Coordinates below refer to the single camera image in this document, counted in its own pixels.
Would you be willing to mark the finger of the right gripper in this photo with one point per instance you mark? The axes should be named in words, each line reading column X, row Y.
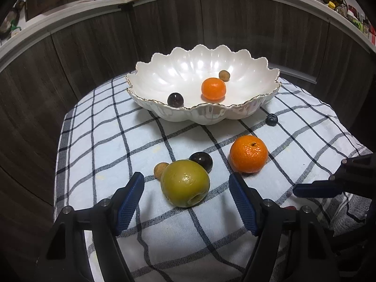
column 317, row 189

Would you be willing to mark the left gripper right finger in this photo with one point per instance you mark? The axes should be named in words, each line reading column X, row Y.
column 305, row 260

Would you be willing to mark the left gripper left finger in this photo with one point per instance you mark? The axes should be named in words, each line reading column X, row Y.
column 64, row 255

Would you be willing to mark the large orange mandarin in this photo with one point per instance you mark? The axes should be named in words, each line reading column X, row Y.
column 248, row 154

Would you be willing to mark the blueberry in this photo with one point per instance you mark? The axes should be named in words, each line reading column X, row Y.
column 271, row 119

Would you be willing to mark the small brown longan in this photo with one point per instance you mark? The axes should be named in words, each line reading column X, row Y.
column 159, row 169

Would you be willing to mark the dark purple grape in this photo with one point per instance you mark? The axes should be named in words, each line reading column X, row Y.
column 203, row 159
column 175, row 100

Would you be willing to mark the green yellow apple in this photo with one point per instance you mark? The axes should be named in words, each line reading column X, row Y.
column 184, row 183

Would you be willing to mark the small orange mandarin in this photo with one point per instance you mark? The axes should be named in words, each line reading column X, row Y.
column 213, row 89

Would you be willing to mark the white kitchen countertop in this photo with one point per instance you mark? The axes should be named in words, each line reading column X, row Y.
column 55, row 20

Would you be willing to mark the checkered white blue cloth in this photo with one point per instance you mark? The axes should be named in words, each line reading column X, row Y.
column 107, row 137

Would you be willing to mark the white scalloped ceramic bowl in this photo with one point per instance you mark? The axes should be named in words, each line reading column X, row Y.
column 252, row 84

